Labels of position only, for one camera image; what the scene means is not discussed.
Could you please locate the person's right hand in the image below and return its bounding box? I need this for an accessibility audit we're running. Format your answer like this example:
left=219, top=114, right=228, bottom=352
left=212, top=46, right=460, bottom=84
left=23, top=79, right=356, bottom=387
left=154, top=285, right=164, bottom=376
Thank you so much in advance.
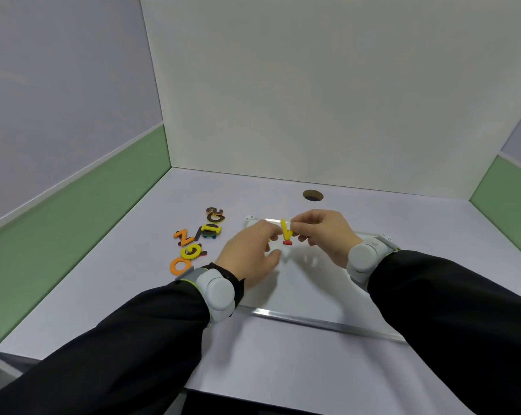
left=290, top=209, right=364, bottom=269

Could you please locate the person's left hand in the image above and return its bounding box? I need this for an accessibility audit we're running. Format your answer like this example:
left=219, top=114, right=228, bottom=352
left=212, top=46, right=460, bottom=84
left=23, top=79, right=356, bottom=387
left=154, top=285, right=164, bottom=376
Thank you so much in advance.
left=214, top=219, right=284, bottom=290

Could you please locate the person's left forearm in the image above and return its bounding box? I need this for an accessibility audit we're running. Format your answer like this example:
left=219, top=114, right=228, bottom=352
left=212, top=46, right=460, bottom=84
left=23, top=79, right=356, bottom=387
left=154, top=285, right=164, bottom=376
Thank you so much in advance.
left=0, top=263, right=246, bottom=415

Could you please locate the person's right forearm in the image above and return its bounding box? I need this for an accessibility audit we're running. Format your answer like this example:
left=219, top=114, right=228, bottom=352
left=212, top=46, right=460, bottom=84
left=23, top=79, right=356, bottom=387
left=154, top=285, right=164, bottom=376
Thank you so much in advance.
left=367, top=250, right=521, bottom=415

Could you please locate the white magnetic board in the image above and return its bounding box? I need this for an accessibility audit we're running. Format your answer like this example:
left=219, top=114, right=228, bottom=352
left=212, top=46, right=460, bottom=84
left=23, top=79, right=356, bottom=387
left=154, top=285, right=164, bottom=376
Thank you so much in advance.
left=236, top=217, right=406, bottom=343

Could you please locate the grey left wrist tracker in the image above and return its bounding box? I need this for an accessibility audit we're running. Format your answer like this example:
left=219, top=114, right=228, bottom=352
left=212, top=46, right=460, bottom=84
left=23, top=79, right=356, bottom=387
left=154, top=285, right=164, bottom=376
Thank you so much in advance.
left=175, top=265, right=236, bottom=327

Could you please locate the grey wrist tracker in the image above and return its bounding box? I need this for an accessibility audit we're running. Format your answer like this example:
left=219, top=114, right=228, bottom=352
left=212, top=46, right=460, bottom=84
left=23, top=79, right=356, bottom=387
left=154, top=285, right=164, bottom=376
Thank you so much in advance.
left=346, top=235, right=401, bottom=293
left=175, top=265, right=236, bottom=327

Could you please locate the grey right wrist tracker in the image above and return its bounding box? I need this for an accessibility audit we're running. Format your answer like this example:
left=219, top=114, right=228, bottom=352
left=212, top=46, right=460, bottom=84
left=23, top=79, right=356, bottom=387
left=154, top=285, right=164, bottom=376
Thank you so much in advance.
left=346, top=235, right=401, bottom=293

